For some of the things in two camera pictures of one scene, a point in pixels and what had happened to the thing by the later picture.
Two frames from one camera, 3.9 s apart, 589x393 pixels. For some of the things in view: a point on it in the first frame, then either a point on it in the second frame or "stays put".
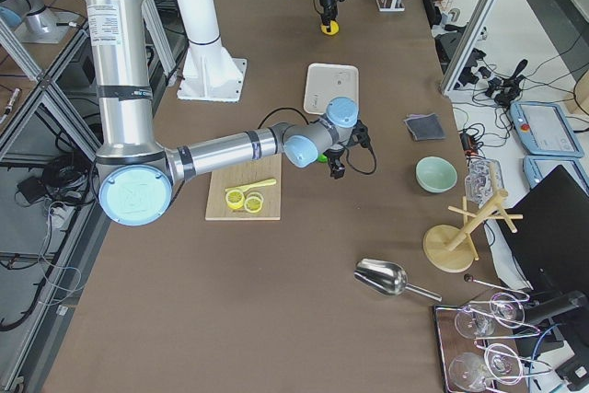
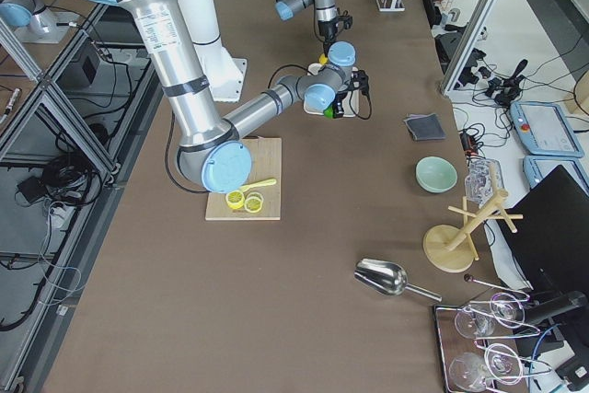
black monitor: (551, 240) stays put
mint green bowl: (434, 174) stays put
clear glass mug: (484, 178) stays put
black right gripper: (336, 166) -> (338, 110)
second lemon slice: (253, 202) stays put
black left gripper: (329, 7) -> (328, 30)
